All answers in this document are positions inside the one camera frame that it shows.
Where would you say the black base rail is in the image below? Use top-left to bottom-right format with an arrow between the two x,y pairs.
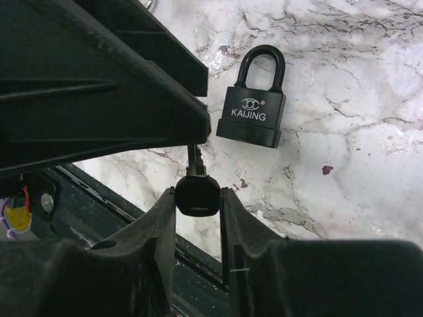
32,164 -> 229,316

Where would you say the black-headed key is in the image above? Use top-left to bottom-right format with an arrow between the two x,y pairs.
174,145 -> 221,217

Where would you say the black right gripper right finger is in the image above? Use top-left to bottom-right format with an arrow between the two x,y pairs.
220,188 -> 422,316

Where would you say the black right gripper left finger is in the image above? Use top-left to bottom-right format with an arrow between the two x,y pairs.
1,188 -> 176,316

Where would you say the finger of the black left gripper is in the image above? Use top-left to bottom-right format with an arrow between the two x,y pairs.
1,1 -> 211,172

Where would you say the black Kaijing padlock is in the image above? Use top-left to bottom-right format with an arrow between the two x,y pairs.
216,45 -> 286,149

